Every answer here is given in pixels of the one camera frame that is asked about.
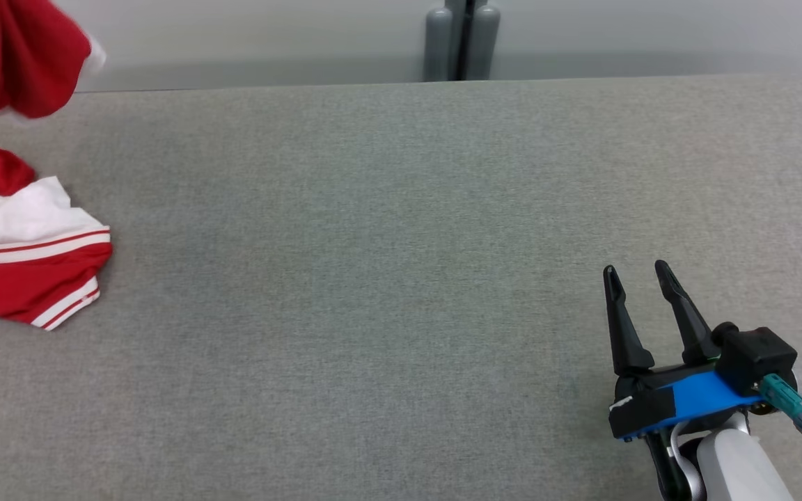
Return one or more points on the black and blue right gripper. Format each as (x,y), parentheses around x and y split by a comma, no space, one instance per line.
(658,407)

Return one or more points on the red shorts with white stripes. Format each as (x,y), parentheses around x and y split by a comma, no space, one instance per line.
(18,56)

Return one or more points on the red jersey number 23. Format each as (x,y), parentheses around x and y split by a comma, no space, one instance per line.
(18,278)

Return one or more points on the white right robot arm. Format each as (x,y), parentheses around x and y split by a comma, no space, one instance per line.
(735,466)

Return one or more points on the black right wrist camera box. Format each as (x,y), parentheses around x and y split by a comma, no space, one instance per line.
(756,355)

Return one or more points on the grey cylindrical post foot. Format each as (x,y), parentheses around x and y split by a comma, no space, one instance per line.
(484,45)
(437,49)

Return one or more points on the grey wall frame post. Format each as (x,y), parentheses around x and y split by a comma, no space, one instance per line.
(467,35)

